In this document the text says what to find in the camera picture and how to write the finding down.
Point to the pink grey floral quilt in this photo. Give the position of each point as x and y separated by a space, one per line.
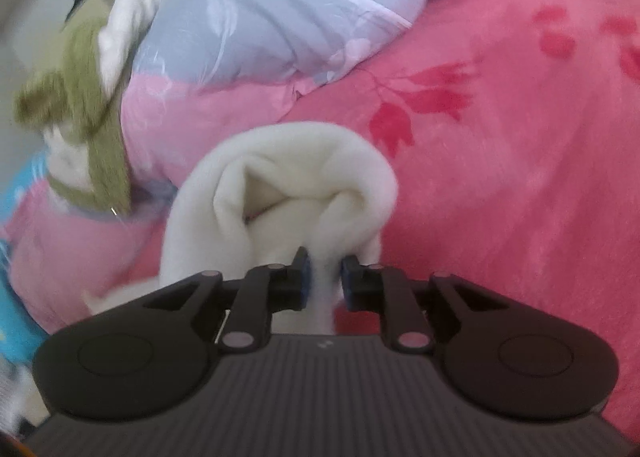
270 27

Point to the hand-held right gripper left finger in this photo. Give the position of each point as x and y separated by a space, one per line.
303 282

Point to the pink floral bedsheet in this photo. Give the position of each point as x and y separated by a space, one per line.
500 162

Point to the blue cartoon quilt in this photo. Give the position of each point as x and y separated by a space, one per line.
15 307

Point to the white knit sweater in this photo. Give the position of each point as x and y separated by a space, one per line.
300 152

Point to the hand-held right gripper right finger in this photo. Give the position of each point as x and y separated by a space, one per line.
348 287

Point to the green-trimmed fleece jacket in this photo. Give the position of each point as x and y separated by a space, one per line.
95 97

